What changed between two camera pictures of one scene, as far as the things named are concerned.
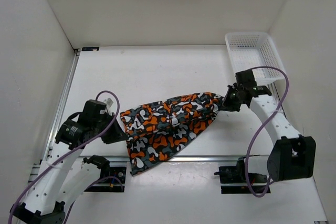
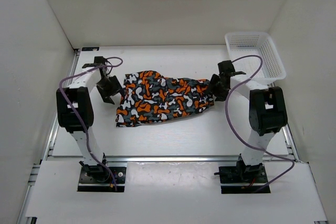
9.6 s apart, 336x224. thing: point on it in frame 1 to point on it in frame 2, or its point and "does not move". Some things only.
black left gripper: [117, 134] to [116, 88]
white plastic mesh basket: [255, 51] does not move
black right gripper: [227, 104] to [221, 96]
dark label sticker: [90, 48] does not move
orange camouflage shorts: [155, 131] to [148, 96]
